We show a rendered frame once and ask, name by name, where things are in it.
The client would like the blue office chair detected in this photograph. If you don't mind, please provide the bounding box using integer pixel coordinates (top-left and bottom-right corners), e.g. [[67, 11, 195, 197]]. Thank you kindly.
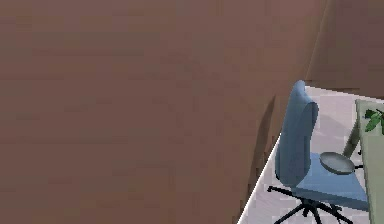
[[267, 79, 370, 224]]

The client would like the grey round dish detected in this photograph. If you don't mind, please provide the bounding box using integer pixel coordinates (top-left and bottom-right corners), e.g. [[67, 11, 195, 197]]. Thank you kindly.
[[319, 151, 356, 176]]

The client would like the green house plant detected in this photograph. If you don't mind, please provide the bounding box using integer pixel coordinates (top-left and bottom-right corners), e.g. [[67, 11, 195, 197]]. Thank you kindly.
[[364, 108, 384, 136]]

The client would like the pale green table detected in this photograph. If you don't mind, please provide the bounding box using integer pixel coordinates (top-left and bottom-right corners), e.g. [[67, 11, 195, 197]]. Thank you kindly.
[[342, 98, 384, 224]]

